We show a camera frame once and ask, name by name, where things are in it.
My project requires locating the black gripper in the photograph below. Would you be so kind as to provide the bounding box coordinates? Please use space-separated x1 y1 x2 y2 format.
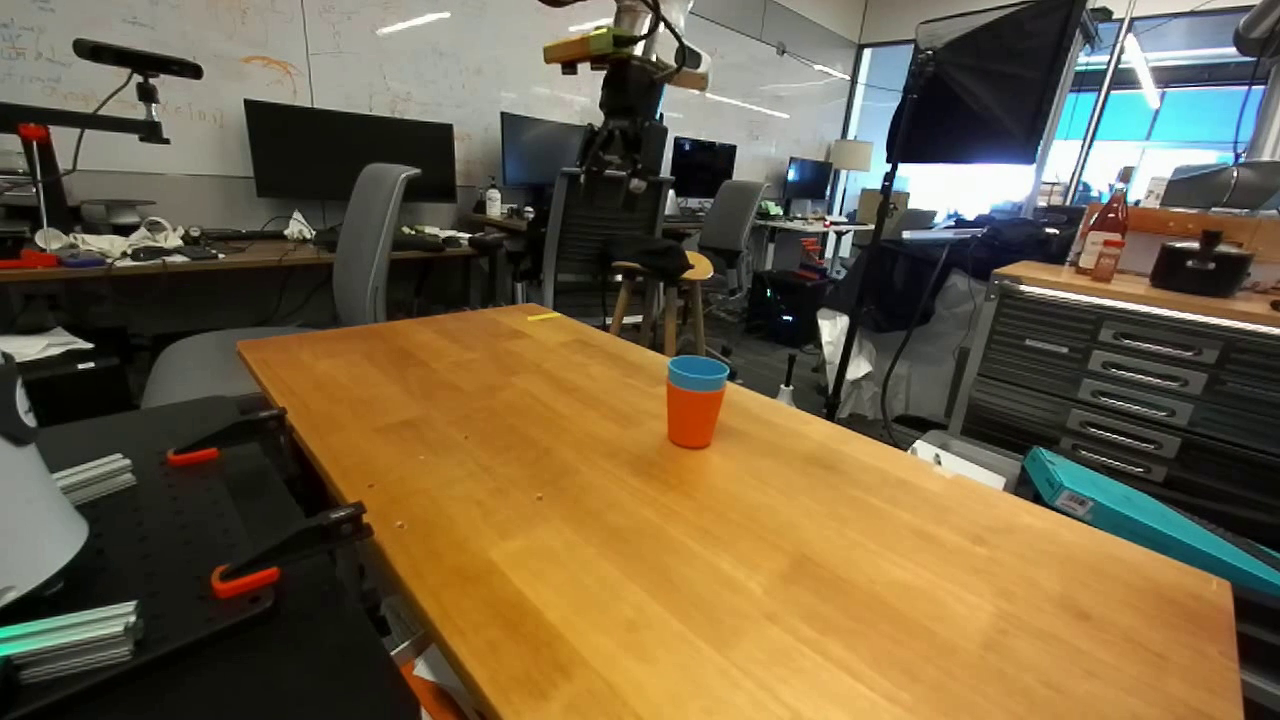
578 56 673 181

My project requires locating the blue plastic cup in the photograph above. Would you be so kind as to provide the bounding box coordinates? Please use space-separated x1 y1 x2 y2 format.
662 351 736 395

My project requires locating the orange plastic cup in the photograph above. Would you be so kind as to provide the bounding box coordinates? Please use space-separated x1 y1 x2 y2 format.
662 379 733 454

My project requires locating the small black computer monitor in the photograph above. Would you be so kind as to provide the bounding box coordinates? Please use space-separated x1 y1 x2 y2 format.
666 130 739 202

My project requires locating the black mesh office chair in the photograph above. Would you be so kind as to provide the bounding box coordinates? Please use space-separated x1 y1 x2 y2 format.
536 162 673 323

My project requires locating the wooden stool with dark seat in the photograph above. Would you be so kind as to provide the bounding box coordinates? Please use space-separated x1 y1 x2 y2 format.
602 239 718 360

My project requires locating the black light stand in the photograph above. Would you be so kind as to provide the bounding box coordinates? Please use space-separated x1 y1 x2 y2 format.
821 154 909 425

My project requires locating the large black computer monitor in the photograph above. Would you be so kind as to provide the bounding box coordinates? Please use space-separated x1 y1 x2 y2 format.
239 96 458 208

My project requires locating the grey office chair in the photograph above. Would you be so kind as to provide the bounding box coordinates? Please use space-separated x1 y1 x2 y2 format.
137 158 424 410

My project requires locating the black photo softbox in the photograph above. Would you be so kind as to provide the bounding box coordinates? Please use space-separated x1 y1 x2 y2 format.
882 0 1091 169

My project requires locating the wooden desk with clutter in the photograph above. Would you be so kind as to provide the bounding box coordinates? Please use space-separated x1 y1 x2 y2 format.
0 216 524 336

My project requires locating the grey plastic storage case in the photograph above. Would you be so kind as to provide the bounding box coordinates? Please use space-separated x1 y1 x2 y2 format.
909 429 1027 495

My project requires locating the red bottle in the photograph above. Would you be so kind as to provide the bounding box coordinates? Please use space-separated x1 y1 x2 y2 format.
1073 181 1136 284

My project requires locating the grey drawer tool cabinet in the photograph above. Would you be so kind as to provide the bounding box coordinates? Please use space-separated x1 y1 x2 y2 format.
946 254 1280 534

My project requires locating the aluminium extrusion bar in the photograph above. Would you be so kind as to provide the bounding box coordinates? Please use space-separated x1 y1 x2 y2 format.
0 595 145 689
47 446 141 506

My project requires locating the teal and black tool case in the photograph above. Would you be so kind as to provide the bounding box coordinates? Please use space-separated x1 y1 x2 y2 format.
1020 445 1280 609

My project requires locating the wrist camera on tan mount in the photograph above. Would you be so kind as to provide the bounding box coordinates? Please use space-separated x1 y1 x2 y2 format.
538 27 711 96

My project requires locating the black clamp with orange handle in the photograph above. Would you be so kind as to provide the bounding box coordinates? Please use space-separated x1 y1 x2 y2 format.
165 405 287 472
209 499 372 603

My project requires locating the black camera on boom arm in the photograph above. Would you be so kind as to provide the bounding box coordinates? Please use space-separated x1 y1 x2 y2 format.
0 37 209 150

